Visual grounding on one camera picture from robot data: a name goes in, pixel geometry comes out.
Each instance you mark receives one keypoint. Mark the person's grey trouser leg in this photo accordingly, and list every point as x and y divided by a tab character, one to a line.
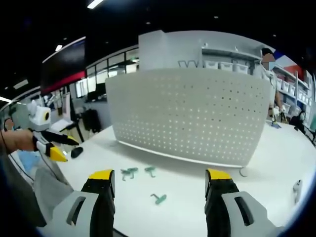
49	190

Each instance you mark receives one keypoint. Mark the shelving with white bins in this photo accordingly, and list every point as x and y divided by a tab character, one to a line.
293	86

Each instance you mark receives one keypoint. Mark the black office chair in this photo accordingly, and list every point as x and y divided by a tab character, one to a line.
91	121

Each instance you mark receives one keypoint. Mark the white partition wall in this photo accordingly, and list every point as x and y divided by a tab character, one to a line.
170	49

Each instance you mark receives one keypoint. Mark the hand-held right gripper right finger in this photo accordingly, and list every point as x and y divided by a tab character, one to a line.
222	205

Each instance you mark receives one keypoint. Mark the green hook assembly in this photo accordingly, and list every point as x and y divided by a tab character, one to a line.
125	174
160	199
133	172
150	170

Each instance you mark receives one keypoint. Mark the blue cloth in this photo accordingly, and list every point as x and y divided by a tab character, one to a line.
30	161

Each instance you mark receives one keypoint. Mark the person's left hand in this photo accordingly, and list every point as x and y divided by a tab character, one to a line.
21	139

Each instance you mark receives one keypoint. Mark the white perforated mounting plate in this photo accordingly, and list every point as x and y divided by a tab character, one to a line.
187	116

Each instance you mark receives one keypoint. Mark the row of white storage bins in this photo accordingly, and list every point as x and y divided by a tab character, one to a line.
225	66

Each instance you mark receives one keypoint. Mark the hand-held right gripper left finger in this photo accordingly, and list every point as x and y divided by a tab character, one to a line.
98	205

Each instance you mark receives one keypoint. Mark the black oval object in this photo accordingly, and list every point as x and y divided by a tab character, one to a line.
76	152

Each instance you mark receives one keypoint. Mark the white plastic part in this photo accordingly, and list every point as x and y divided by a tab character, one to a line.
297	188

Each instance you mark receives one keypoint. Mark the metal shelf rack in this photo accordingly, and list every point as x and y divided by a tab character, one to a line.
229	53

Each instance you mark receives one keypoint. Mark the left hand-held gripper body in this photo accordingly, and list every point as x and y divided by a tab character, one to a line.
39	117

